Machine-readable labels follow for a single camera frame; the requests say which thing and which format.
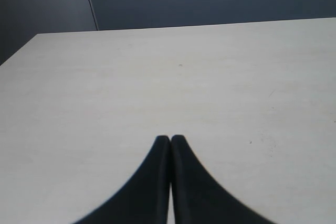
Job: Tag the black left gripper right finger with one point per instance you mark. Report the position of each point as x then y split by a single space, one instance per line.
198 197

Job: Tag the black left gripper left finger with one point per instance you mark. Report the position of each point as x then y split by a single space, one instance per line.
144 198

